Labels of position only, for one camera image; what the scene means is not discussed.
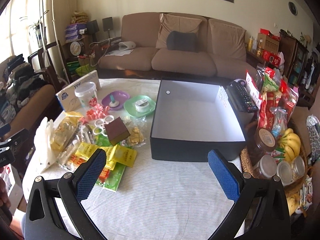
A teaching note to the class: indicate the large jar brown lid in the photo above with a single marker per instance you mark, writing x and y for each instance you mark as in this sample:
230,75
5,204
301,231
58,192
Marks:
265,140

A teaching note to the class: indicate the yellow topped clear bag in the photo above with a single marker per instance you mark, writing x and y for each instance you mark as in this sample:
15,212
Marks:
68,130

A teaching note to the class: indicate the green plastic plate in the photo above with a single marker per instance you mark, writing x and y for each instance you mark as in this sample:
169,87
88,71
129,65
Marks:
130,108

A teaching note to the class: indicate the white curved device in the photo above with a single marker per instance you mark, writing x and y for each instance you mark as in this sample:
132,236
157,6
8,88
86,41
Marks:
127,46

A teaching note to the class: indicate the pile of clothes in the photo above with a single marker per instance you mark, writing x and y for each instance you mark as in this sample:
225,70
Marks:
20,80

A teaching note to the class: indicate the white coat stand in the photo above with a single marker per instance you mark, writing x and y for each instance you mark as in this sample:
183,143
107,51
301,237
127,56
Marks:
45,30

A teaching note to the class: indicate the patterned cloth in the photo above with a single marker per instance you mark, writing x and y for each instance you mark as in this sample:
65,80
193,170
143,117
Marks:
313,135

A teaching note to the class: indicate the clear red snack bag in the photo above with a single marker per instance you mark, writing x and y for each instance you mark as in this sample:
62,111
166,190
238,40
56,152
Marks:
290,100

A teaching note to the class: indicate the yellow bottle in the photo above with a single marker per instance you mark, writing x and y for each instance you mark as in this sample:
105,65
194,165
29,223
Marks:
250,44

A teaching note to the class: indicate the clear bag of yellow biscuits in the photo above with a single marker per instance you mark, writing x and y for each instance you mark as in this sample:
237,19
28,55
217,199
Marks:
136,135

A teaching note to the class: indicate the small teal white gadget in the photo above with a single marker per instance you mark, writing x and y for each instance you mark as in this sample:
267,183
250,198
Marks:
114,102

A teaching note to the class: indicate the brown armchair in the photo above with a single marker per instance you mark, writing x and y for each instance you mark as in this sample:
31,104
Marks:
37,97

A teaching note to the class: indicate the round cookie tin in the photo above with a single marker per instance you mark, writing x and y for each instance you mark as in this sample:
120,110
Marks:
76,48

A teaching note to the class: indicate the white plastic bag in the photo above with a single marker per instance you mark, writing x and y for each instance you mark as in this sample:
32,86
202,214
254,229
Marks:
46,150

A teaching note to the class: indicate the black lumbar cushion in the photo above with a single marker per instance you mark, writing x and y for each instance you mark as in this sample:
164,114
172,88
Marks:
181,41

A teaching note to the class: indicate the clear jar grey lid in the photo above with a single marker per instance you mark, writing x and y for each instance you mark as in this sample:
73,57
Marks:
298,167
284,171
266,166

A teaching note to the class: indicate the black storage box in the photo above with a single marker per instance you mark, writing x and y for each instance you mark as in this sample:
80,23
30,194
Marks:
195,110

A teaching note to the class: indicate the bunch of bananas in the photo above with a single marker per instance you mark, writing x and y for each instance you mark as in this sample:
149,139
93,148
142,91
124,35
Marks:
291,145

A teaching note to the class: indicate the tan fabric sofa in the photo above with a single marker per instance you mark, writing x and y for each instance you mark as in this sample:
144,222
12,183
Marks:
140,57

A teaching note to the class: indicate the black speaker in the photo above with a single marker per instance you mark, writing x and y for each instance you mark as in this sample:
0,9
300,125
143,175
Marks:
92,27
107,23

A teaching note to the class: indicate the green snack bag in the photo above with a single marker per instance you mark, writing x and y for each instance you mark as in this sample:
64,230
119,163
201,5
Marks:
271,83

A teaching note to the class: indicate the dark wooden chair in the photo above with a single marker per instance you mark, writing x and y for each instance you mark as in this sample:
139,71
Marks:
37,57

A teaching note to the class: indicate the tan sofa pillow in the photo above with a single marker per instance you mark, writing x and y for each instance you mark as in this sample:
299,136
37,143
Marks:
180,23

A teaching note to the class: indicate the loose yellow bananas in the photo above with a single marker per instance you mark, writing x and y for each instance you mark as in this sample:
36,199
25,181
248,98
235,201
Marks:
295,203

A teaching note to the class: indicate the large green packet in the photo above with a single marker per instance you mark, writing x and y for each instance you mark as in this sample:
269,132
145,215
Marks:
115,178

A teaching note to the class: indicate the potted plant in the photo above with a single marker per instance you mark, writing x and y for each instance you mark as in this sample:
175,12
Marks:
37,27

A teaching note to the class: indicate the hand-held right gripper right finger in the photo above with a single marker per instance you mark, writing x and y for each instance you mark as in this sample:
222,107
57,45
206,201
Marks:
225,175

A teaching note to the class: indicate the red orange packet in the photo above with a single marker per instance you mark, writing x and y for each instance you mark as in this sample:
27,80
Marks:
71,163

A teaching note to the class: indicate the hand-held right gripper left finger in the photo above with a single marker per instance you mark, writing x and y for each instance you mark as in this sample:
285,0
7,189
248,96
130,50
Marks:
91,175

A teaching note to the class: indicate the red patterned snack bag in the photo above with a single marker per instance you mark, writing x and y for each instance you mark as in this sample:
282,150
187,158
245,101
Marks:
267,110

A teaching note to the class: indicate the clear bag with blue item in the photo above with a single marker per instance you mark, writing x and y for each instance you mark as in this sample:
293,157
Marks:
278,122

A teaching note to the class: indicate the purple plastic plate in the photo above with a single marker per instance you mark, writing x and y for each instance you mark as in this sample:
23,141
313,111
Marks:
121,96

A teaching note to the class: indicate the red gift box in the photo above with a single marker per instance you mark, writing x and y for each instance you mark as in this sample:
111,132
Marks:
272,58

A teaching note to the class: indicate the green shopping bag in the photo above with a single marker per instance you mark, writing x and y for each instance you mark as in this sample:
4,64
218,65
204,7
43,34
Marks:
86,70

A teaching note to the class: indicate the stack of purple tissue packs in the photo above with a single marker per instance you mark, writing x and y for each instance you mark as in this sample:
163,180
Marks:
73,32

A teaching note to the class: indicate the cardboard glove box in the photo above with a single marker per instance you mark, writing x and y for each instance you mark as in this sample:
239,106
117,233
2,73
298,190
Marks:
67,98

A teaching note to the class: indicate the red plastic clips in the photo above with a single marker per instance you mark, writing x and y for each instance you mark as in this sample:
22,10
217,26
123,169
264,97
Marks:
96,112

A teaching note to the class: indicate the dark wooden cabinet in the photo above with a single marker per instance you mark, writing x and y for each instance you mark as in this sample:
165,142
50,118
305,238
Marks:
291,55

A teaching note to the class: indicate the small green packet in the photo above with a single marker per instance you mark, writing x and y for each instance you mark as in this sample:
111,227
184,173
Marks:
101,140

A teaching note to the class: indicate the brown sponge block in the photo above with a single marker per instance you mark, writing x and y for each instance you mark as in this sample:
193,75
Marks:
116,130

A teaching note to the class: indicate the dark round wall clock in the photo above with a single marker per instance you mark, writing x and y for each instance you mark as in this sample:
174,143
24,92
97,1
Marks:
293,8

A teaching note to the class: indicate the black remote control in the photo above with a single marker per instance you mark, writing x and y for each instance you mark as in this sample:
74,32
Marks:
241,96

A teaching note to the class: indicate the brown cardboard box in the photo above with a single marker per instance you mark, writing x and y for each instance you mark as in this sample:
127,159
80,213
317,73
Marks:
268,43

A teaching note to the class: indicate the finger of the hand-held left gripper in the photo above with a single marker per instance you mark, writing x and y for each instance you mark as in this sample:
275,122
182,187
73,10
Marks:
17,136
5,129

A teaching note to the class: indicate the wicker basket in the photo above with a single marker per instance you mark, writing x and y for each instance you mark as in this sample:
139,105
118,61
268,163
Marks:
246,160

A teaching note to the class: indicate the yellow sachet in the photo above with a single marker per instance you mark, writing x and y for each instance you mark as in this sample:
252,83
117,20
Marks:
110,161
125,156
86,153

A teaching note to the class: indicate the red white snack bag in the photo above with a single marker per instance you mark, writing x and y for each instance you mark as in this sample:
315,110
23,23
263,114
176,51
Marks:
252,87

